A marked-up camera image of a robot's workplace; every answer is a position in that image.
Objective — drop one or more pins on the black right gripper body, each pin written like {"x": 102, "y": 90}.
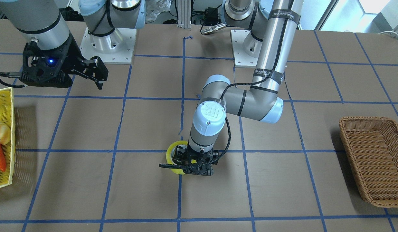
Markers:
{"x": 74, "y": 53}

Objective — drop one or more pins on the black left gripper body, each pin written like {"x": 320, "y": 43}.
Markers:
{"x": 180, "y": 155}

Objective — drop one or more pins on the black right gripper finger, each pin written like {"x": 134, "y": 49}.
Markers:
{"x": 93, "y": 69}

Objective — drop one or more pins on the yellow tape roll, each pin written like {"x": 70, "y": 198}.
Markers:
{"x": 170, "y": 154}

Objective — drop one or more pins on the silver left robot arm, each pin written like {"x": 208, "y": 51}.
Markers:
{"x": 273, "y": 28}

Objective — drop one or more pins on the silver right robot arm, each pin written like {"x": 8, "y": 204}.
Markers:
{"x": 45, "y": 21}

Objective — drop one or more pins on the yellow plastic basket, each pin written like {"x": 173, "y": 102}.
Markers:
{"x": 7, "y": 117}

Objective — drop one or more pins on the toy croissant bread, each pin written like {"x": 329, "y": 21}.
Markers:
{"x": 5, "y": 134}

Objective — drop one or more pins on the white crumpled plastic bag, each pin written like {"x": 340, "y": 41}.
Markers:
{"x": 156, "y": 7}

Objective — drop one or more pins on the silver metal connector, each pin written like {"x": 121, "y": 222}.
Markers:
{"x": 212, "y": 29}

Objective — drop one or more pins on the black power adapter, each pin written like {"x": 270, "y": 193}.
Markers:
{"x": 211, "y": 16}

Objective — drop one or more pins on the brown wicker basket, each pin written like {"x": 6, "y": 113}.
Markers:
{"x": 371, "y": 146}

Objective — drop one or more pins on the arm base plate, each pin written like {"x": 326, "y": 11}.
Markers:
{"x": 246, "y": 49}
{"x": 121, "y": 48}

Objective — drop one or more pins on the aluminium frame post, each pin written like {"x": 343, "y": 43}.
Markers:
{"x": 184, "y": 13}

